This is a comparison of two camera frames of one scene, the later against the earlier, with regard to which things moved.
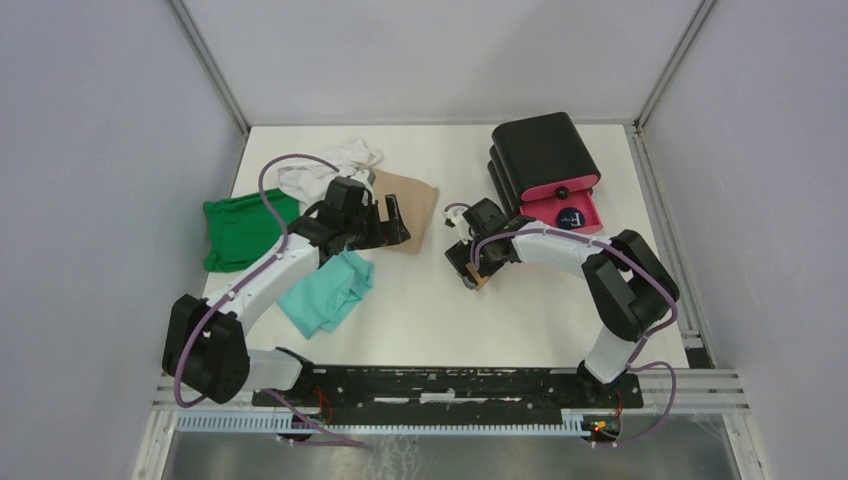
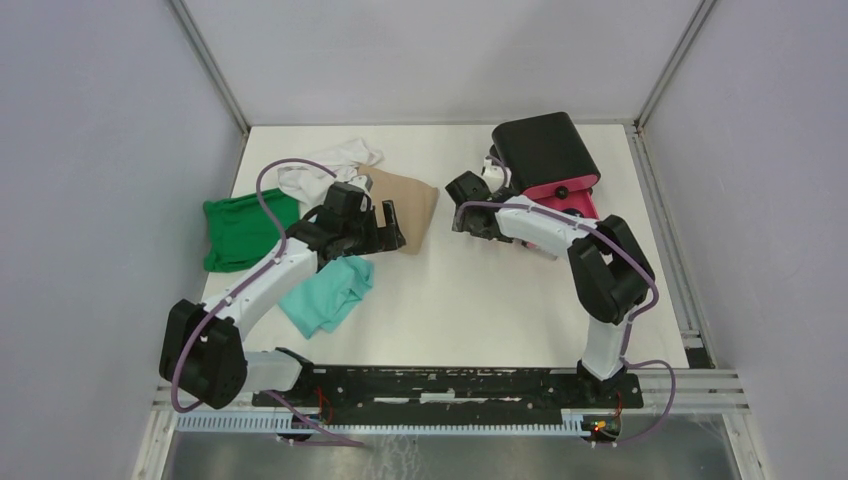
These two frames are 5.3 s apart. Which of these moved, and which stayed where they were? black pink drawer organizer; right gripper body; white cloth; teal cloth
Moved: right gripper body
Stayed: white cloth; teal cloth; black pink drawer organizer
